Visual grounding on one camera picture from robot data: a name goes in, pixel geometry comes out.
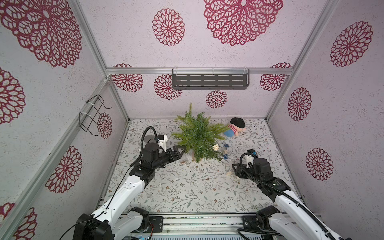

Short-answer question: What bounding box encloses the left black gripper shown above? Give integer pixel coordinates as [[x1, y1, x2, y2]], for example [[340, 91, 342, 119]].
[[152, 145, 186, 170]]

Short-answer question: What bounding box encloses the small green christmas tree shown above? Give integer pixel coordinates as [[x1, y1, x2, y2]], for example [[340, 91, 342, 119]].
[[172, 104, 230, 163]]

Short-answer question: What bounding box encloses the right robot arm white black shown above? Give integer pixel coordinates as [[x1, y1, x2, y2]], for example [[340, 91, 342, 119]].
[[232, 152, 342, 240]]

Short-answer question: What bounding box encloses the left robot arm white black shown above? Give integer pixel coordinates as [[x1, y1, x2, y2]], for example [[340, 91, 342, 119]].
[[73, 143, 186, 240]]

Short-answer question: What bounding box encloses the grey oval stone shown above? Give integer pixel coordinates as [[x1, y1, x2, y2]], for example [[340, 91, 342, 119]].
[[144, 135, 156, 145]]

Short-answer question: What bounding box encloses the plush doll striped shirt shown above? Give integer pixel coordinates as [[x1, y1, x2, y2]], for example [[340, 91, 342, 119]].
[[224, 117, 246, 138]]

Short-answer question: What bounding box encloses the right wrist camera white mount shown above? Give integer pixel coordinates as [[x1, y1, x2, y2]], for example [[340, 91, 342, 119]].
[[245, 149, 259, 169]]

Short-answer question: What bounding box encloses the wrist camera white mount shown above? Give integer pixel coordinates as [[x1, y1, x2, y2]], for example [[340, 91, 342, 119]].
[[245, 149, 259, 169], [158, 135, 168, 153]]

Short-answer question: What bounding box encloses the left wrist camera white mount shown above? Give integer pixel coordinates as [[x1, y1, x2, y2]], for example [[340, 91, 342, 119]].
[[158, 135, 168, 153]]

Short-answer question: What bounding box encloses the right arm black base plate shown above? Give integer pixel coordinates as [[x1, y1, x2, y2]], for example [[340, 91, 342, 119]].
[[242, 214, 270, 232]]

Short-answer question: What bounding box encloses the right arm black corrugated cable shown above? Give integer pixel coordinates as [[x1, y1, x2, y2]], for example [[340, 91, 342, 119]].
[[236, 152, 340, 240]]

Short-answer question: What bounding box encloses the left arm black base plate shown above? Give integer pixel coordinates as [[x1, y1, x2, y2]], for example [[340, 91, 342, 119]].
[[132, 216, 164, 234]]

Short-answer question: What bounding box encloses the dark grey slotted wall shelf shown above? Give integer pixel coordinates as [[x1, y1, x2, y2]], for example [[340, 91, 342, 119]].
[[171, 69, 250, 90]]

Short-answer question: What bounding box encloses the black wire wall rack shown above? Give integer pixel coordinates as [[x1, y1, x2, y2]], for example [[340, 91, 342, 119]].
[[78, 94, 111, 137]]

